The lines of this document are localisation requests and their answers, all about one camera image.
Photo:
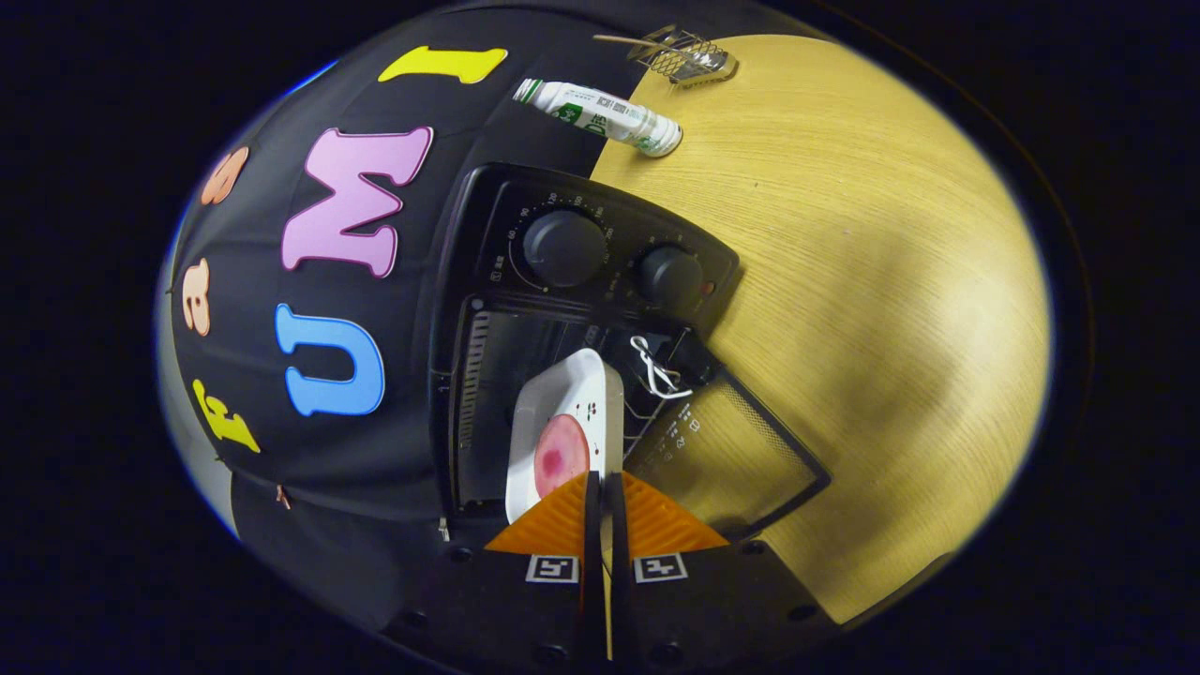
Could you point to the black toaster oven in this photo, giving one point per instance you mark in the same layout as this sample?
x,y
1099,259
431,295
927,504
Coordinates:
x,y
562,248

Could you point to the white square plate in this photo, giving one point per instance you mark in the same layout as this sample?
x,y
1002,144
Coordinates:
x,y
572,384

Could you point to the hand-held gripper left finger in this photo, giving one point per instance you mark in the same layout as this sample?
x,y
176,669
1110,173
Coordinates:
x,y
592,534

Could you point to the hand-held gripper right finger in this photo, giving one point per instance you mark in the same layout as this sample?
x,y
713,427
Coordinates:
x,y
618,534

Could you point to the pink round ham slice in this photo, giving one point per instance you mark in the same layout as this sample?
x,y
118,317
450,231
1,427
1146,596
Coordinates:
x,y
560,455

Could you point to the white drink bottle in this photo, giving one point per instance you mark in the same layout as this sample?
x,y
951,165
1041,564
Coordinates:
x,y
600,112

